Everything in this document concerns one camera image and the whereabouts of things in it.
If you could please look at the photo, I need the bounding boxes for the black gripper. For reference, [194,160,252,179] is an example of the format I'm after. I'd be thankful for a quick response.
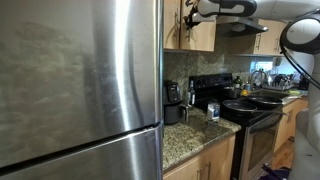
[183,0,199,30]

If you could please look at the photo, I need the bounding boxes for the cabinet door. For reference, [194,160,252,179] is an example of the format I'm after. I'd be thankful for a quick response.
[180,0,216,52]
[163,0,180,49]

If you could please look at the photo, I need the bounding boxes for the black air fryer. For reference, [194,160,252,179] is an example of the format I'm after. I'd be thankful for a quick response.
[163,80,189,125]

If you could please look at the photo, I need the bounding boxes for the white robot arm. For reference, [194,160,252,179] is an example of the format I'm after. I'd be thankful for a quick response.
[185,0,320,180]

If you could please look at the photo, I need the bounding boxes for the lower wooden counter cabinet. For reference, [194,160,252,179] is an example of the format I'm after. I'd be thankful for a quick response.
[163,135,235,180]

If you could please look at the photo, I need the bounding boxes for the stainless range hood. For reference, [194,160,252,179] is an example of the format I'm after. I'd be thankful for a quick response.
[217,16,269,37]

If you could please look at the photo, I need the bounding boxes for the clear glass bottle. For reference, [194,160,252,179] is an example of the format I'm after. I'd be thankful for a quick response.
[187,80,195,107]

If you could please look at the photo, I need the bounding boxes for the green dish soap bottle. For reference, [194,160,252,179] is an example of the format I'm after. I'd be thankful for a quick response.
[233,76,242,89]

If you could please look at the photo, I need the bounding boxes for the far upper wooden cabinets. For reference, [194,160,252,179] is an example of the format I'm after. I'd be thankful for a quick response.
[254,20,286,56]

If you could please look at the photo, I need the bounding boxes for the kitchen sink faucet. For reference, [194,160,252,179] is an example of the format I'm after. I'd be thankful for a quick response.
[250,69,268,89]

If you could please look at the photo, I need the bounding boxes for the near black frying pan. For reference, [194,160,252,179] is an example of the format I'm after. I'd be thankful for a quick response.
[222,100,283,116]

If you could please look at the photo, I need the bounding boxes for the black frying pan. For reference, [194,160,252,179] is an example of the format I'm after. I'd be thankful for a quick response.
[222,100,283,116]
[245,95,294,110]

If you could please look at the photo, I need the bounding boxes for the far black frying pan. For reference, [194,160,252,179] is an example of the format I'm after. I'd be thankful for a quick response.
[245,95,294,110]

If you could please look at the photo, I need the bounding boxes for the dish rack with dishes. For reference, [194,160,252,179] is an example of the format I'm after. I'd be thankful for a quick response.
[263,74,293,91]

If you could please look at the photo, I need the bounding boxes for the stainless steel refrigerator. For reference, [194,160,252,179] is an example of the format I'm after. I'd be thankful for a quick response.
[0,0,163,180]

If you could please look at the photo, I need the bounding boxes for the black electric stove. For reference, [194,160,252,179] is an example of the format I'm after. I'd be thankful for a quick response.
[189,73,283,180]

